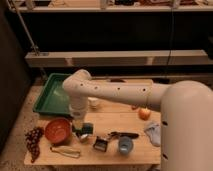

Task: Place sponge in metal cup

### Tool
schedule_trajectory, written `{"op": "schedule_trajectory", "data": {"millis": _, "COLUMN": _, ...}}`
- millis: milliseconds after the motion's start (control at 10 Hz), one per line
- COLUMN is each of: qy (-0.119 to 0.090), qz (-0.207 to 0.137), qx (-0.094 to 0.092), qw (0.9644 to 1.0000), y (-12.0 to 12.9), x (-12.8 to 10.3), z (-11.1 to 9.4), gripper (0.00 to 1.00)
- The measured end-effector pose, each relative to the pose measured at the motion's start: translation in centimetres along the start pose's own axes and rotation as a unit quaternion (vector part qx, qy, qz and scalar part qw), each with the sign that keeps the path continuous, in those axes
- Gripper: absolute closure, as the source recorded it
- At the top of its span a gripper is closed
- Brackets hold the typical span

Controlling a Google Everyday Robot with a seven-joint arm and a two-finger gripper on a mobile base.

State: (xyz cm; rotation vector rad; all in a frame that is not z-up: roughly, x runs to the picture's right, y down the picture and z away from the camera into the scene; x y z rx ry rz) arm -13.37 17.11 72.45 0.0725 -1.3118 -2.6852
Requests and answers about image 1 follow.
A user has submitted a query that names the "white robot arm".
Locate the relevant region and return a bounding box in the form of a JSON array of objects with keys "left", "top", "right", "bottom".
[{"left": 62, "top": 69, "right": 213, "bottom": 171}]

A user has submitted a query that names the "small white cup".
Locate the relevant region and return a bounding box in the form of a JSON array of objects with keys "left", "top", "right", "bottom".
[{"left": 88, "top": 97, "right": 100, "bottom": 109}]

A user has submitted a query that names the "blue cup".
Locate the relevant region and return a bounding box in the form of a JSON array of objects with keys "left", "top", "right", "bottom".
[{"left": 118, "top": 136, "right": 134, "bottom": 155}]

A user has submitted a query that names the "orange bowl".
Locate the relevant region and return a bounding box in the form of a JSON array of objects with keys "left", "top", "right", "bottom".
[{"left": 44, "top": 118, "right": 72, "bottom": 144}]

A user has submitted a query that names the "green plastic tray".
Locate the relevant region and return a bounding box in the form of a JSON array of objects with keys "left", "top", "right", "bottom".
[{"left": 33, "top": 73, "right": 70, "bottom": 117}]

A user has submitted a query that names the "dark red grape bunch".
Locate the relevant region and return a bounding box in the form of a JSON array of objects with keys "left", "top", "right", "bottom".
[{"left": 25, "top": 127, "right": 44, "bottom": 163}]

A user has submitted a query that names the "orange fruit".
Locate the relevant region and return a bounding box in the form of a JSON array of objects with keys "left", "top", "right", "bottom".
[{"left": 138, "top": 108, "right": 151, "bottom": 120}]

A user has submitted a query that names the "grey cloth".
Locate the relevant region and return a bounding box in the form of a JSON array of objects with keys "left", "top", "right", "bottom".
[{"left": 144, "top": 121, "right": 161, "bottom": 147}]

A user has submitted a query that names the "metal pole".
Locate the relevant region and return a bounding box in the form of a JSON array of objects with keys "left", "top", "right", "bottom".
[{"left": 11, "top": 0, "right": 48, "bottom": 81}]

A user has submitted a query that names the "wooden shelf rack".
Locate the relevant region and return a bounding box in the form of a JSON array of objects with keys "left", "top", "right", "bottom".
[{"left": 6, "top": 0, "right": 213, "bottom": 68}]

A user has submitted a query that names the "black handled tool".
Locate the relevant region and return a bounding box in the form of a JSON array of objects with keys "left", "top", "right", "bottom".
[{"left": 107, "top": 131, "right": 139, "bottom": 140}]

